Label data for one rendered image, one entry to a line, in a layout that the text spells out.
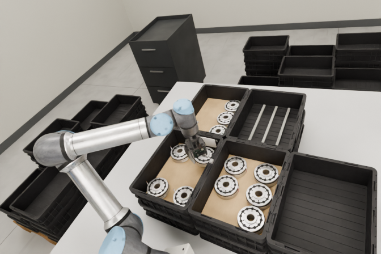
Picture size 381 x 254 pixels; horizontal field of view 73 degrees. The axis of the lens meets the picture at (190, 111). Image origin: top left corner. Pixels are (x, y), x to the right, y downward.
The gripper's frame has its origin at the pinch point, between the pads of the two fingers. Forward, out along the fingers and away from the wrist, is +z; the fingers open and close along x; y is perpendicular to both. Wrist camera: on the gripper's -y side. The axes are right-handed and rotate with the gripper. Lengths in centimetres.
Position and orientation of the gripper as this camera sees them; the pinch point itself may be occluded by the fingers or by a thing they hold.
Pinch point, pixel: (198, 157)
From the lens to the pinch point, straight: 126.4
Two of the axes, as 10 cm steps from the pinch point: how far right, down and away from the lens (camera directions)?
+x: 9.1, -3.8, 1.4
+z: 2.2, 7.6, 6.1
